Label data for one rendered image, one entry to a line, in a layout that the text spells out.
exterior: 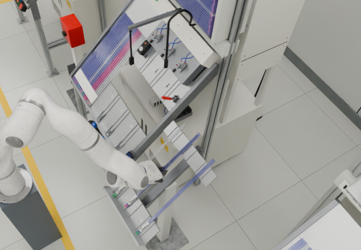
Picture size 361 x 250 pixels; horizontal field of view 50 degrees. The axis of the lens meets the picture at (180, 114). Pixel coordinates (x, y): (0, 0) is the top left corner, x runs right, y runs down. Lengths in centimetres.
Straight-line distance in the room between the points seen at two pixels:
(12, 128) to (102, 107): 88
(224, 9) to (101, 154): 71
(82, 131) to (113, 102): 79
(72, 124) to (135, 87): 115
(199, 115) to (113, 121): 54
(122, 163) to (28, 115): 37
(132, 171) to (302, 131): 200
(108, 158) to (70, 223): 129
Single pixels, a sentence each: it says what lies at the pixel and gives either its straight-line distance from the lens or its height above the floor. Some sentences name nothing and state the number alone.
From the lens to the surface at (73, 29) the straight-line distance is 261.
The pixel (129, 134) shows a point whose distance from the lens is 202.
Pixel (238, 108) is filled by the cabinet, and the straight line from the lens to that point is 241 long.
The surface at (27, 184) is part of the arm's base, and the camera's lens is 207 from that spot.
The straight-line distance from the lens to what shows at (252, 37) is 181.
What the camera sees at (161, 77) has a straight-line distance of 195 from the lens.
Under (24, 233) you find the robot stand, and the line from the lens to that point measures 238.
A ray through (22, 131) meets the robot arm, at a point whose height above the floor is 140.
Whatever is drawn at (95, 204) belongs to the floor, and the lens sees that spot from 273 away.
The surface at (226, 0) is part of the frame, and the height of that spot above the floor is 160.
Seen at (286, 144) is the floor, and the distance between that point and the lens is 311.
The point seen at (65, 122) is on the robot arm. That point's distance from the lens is 133.
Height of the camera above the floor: 250
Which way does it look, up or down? 54 degrees down
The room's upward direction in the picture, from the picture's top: 7 degrees clockwise
